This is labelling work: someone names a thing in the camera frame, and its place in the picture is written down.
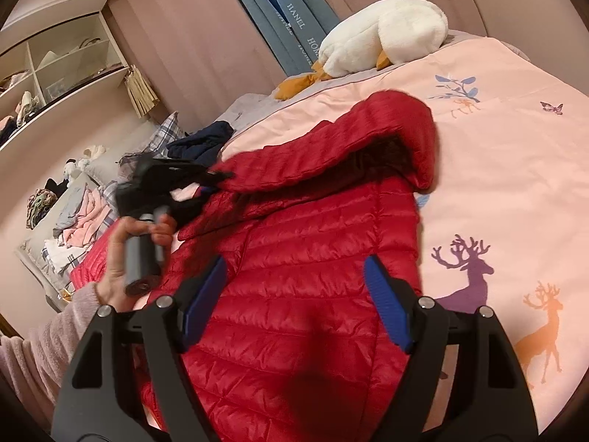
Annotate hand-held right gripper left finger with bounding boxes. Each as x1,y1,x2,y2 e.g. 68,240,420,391
50,254,228,442

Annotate pink curtain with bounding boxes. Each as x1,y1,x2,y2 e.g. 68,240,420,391
103,0,535,123

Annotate plaid pillow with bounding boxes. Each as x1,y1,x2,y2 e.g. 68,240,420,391
137,110,181,156
98,179,121,206

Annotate beige tassel hanging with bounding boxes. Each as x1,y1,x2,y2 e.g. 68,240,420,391
123,65,160,119

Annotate pile of pink clothes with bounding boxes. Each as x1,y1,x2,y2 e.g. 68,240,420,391
42,183,117,278

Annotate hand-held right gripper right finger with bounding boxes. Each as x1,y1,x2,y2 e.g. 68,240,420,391
363,254,539,442

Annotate white open wardrobe shelf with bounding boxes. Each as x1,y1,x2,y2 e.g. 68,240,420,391
0,9,133,150

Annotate navy blue clothes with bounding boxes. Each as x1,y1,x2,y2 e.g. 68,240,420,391
166,120,235,167

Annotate red quilted jacket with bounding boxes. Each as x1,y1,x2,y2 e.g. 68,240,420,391
69,228,121,292

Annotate pile of shelf clothes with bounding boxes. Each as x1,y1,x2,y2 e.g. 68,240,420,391
14,91,44,126

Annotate multicoloured crumpled cloth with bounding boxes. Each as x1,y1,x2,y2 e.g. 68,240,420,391
26,188,59,231

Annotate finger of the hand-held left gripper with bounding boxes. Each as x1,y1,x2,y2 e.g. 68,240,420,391
186,166,234,190
171,186,216,232

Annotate red down jacket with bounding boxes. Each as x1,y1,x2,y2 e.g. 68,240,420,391
133,90,438,442

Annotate black and white plush toy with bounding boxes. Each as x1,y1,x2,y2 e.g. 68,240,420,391
63,158,91,187

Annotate pink deer print duvet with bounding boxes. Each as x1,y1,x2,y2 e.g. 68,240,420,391
221,37,589,434

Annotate person's left forearm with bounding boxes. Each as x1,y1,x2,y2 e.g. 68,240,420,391
0,284,139,408

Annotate person's left hand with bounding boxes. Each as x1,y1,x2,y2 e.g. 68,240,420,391
93,214,179,315

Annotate white goose plush toy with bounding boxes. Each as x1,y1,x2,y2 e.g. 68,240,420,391
275,0,449,101

